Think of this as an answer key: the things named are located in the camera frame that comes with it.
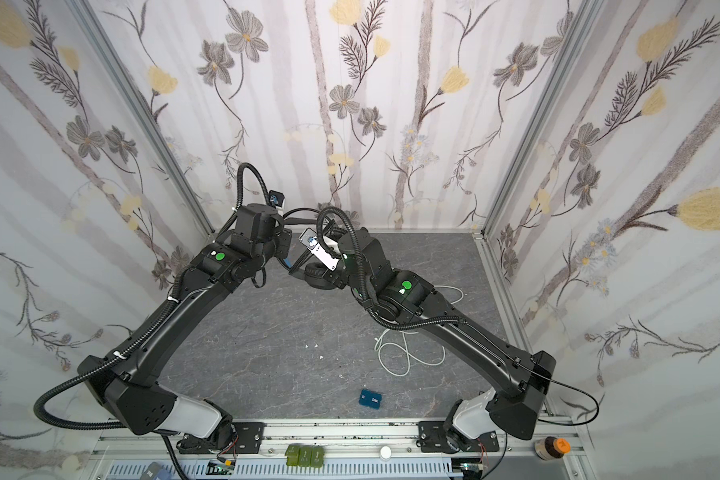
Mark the green terminal block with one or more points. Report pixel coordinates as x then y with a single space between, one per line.
305 456

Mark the black blue headphones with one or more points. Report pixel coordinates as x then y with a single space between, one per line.
307 267

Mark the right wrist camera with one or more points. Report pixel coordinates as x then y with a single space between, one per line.
309 239

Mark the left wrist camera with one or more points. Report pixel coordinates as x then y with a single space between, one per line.
276 199

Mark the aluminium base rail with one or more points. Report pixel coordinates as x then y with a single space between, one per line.
352 452

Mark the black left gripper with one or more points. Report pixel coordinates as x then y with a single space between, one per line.
282 244

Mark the small blue block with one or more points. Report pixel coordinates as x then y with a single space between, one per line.
370 399

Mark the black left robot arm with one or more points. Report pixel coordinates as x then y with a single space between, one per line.
125 382

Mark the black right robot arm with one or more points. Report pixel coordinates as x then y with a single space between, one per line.
517 411

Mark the mint green headphones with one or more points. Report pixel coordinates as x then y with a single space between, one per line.
397 354

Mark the orange emergency stop button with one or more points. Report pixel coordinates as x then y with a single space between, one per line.
552 448

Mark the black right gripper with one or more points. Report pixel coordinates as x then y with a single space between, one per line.
320 275

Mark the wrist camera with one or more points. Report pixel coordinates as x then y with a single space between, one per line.
309 239
276 199

